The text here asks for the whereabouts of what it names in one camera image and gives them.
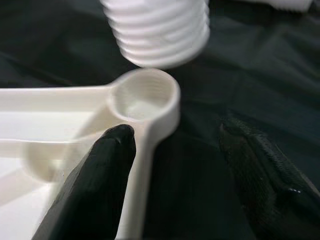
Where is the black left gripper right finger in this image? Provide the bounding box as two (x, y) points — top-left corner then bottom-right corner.
(218, 117), (320, 240)

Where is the white plastic table leg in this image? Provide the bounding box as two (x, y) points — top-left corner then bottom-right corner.
(262, 0), (316, 12)
(101, 0), (211, 70)

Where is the white plastic table top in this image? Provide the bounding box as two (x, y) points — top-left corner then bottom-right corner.
(0, 67), (182, 240)

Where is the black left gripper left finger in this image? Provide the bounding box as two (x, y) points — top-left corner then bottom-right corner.
(31, 124), (137, 240)

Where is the black table cloth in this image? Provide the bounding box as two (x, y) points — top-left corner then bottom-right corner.
(0, 0), (320, 240)

